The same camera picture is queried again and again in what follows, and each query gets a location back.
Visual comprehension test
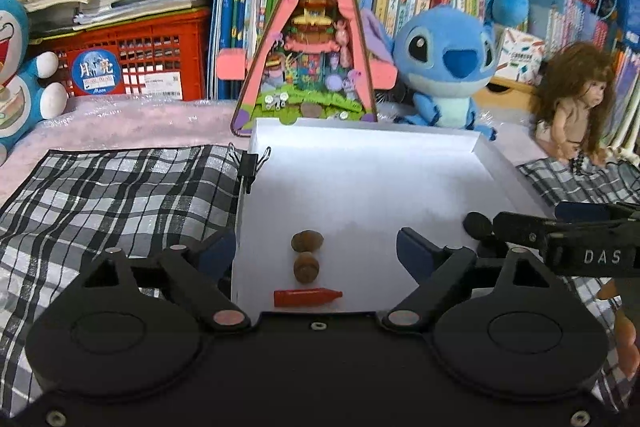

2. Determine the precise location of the brown acorn toy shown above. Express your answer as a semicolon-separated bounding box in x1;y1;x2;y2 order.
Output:
291;230;327;254
293;252;322;285

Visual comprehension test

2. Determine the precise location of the pink bubble wrap sheet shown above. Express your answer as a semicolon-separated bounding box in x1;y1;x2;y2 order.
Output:
0;96;551;208

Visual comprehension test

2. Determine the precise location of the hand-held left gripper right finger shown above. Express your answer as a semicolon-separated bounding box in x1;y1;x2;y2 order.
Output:
382;228;565;333

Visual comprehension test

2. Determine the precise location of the red toy bottle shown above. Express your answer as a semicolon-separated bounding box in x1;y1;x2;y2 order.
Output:
273;287;344;309

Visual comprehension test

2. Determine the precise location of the blue alien plush toy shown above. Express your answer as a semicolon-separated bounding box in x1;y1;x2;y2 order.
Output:
360;4;499;143

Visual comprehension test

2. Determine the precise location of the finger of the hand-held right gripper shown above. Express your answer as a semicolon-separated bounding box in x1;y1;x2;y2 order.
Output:
491;211;554;254
554;201;640;224

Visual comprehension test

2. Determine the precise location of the white printed carton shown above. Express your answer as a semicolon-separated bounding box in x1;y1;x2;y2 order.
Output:
500;27;549;84

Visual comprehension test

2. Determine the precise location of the white shallow tray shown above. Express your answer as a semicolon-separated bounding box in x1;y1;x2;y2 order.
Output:
231;117;556;316

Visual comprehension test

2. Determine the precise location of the black binder clip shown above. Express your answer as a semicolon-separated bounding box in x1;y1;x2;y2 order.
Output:
225;144;274;196

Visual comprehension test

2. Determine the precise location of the pink triangular diorama house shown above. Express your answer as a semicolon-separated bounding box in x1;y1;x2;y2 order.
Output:
216;0;399;139

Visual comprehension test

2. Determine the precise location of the black white plaid cloth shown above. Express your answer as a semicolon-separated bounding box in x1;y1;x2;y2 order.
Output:
0;143;640;409

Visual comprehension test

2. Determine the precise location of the blue robot cat plush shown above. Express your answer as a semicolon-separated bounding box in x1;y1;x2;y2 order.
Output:
0;0;69;168

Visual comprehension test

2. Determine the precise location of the white tube stand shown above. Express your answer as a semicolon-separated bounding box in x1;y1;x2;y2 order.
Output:
606;143;640;168

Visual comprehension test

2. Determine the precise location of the person's right hand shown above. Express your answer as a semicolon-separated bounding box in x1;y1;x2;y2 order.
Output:
597;278;640;380

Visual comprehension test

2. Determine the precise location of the red plastic crate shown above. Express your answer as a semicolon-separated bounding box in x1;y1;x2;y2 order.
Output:
30;7;214;102

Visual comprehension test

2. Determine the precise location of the long-haired baby doll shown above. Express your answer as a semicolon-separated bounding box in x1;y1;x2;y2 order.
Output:
532;41;620;168

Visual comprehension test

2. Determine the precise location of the row of leaning thin books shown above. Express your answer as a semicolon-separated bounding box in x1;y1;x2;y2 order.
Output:
600;47;640;148

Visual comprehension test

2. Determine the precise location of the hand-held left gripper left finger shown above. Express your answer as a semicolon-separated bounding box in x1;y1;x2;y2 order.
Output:
79;231;252;333

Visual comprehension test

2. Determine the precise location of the wooden drawer box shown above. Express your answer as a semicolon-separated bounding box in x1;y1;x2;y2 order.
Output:
472;77;544;114

